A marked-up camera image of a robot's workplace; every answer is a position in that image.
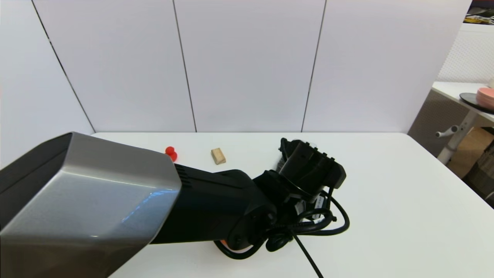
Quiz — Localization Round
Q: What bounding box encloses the white side desk top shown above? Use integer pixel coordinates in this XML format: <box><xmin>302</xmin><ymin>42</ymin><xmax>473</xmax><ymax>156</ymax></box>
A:
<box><xmin>431</xmin><ymin>81</ymin><xmax>494</xmax><ymax>124</ymax></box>

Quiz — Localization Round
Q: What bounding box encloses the black plate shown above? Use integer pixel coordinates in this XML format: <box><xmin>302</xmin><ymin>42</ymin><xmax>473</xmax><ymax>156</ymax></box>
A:
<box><xmin>459</xmin><ymin>93</ymin><xmax>494</xmax><ymax>115</ymax></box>

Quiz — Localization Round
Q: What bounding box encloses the white desk leg with crank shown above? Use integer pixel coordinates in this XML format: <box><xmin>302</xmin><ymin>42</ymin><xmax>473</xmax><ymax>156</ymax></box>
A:
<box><xmin>435</xmin><ymin>110</ymin><xmax>477</xmax><ymax>166</ymax></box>

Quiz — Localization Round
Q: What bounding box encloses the grey perforated desk panel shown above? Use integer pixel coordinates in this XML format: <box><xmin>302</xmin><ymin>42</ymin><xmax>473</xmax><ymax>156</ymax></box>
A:
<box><xmin>408</xmin><ymin>90</ymin><xmax>469</xmax><ymax>157</ymax></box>

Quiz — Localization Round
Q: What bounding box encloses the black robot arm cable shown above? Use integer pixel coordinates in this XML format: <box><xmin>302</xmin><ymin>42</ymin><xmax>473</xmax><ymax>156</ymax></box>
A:
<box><xmin>214</xmin><ymin>185</ymin><xmax>350</xmax><ymax>278</ymax></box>

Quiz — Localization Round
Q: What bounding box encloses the brown cardboard box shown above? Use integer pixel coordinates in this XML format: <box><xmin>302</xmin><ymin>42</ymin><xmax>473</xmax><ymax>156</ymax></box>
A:
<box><xmin>448</xmin><ymin>127</ymin><xmax>494</xmax><ymax>180</ymax></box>

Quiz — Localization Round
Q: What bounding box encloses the white perforated screen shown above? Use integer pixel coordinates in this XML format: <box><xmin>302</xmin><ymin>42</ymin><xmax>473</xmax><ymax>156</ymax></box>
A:
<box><xmin>436</xmin><ymin>23</ymin><xmax>494</xmax><ymax>83</ymax></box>

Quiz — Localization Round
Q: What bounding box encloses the stack of pink plates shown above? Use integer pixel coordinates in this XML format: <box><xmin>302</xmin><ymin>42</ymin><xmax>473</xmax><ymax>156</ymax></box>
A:
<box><xmin>475</xmin><ymin>87</ymin><xmax>494</xmax><ymax>110</ymax></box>

